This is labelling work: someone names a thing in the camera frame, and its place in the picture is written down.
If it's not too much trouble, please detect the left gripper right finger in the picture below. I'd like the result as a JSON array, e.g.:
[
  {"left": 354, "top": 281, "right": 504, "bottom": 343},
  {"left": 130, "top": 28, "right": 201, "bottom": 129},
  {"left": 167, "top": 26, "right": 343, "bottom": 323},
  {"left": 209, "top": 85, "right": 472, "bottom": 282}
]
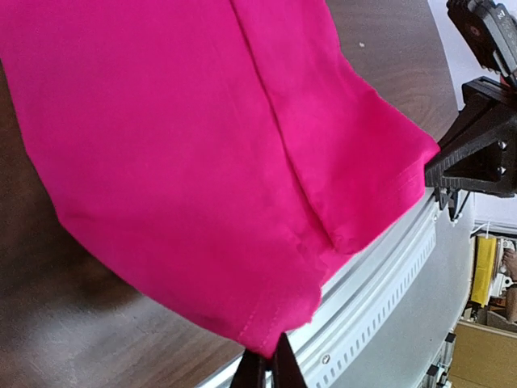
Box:
[{"left": 270, "top": 333, "right": 307, "bottom": 388}]

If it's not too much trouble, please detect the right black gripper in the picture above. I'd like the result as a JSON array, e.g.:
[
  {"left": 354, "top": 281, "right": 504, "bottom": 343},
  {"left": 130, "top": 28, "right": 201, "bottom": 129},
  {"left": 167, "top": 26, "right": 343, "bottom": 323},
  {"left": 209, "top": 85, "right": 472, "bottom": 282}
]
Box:
[{"left": 425, "top": 77, "right": 516, "bottom": 198}]

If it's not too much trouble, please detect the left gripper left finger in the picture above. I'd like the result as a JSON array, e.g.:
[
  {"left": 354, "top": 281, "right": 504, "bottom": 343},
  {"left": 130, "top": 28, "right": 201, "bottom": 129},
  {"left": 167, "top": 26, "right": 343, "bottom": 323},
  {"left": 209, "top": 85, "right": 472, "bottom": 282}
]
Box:
[{"left": 232, "top": 349, "right": 269, "bottom": 388}]

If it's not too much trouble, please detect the red garment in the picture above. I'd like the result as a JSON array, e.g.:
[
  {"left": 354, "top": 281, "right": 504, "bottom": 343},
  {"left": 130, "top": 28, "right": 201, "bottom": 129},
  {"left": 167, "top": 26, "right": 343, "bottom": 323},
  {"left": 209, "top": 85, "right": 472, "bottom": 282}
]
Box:
[{"left": 1, "top": 1, "right": 439, "bottom": 356}]

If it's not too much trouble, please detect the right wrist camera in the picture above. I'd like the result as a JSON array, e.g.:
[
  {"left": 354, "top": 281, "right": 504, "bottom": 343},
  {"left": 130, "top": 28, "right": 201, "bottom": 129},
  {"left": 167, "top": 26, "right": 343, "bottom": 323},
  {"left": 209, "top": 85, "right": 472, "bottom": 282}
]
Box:
[{"left": 446, "top": 0, "right": 516, "bottom": 89}]

